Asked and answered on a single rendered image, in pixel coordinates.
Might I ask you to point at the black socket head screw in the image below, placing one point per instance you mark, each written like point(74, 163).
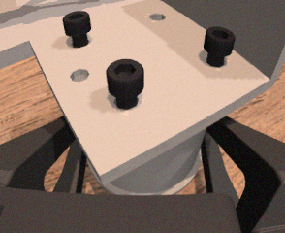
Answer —
point(77, 25)
point(219, 43)
point(125, 79)

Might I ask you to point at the grey cylinder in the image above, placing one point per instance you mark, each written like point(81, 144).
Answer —
point(167, 173)

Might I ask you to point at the shallow grey rectangular tray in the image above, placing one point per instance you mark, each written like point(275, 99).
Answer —
point(22, 19)

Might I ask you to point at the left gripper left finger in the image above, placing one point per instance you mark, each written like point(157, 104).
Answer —
point(25, 159)

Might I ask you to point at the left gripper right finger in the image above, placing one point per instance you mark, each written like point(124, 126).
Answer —
point(261, 159)

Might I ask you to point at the beige metal bracket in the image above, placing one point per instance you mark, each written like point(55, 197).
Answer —
point(182, 94)

